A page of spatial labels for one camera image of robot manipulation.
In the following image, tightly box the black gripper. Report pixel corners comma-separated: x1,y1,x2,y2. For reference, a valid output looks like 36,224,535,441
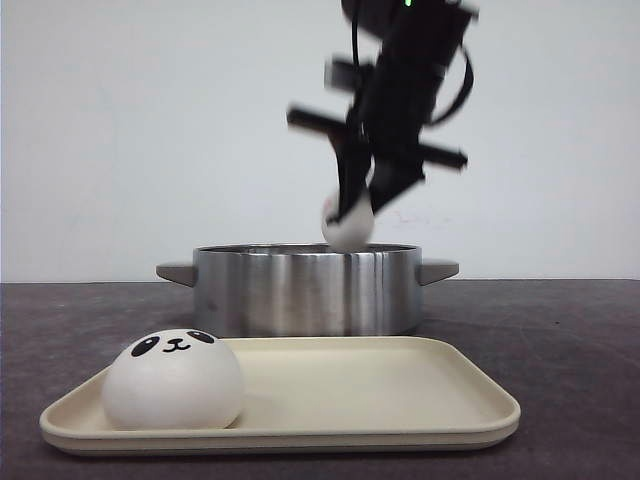
286,55,468,220

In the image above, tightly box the panda bun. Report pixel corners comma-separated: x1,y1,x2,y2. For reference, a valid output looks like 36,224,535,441
321,190,375,252
101,328,245,430

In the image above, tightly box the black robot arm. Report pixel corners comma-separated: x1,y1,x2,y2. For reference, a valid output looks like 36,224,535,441
287,1,478,224

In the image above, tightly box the stainless steel pot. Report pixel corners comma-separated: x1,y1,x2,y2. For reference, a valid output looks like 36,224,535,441
156,244,459,337

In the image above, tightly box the beige rectangular tray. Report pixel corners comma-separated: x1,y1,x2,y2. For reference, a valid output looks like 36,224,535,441
39,336,521,456

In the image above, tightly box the black cable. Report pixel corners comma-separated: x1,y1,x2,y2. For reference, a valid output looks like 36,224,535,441
429,44,475,126

